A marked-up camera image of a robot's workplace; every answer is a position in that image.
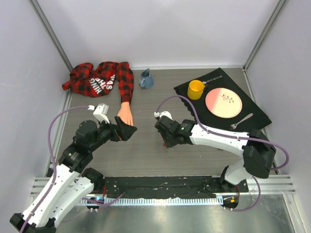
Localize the red black plaid shirt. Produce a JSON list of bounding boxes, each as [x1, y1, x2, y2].
[[62, 61, 134, 103]]

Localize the dark handled knife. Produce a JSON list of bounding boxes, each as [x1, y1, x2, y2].
[[202, 75, 223, 84]]

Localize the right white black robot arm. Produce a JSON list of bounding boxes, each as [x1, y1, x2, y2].
[[155, 116, 276, 192]]

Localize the black placemat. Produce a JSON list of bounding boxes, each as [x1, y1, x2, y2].
[[173, 67, 272, 131]]

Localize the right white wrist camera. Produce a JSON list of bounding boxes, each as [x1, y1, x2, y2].
[[154, 111, 173, 120]]

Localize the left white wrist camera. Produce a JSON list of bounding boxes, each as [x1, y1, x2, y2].
[[88, 103, 110, 124]]

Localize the white cable duct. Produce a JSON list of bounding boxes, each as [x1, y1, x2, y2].
[[75, 197, 224, 206]]

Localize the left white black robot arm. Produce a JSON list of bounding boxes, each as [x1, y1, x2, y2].
[[10, 116, 137, 233]]

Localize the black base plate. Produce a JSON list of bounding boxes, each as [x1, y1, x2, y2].
[[90, 176, 249, 199]]

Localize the silver fork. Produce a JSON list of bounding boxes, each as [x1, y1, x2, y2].
[[230, 113, 253, 130]]

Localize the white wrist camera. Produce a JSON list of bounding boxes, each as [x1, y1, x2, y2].
[[88, 103, 110, 124], [154, 111, 173, 120]]

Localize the pink cream plate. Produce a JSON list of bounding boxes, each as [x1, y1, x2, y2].
[[205, 88, 242, 118]]

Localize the blue ceramic jug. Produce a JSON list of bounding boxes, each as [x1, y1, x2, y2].
[[139, 68, 154, 89]]

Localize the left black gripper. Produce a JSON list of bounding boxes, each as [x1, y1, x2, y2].
[[89, 116, 137, 151]]

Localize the mannequin hand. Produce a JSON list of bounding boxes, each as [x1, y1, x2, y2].
[[117, 102, 134, 126]]

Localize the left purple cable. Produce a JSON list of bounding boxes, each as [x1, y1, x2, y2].
[[18, 105, 91, 233]]

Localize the yellow mug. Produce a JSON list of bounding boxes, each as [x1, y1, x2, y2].
[[187, 80, 206, 100]]

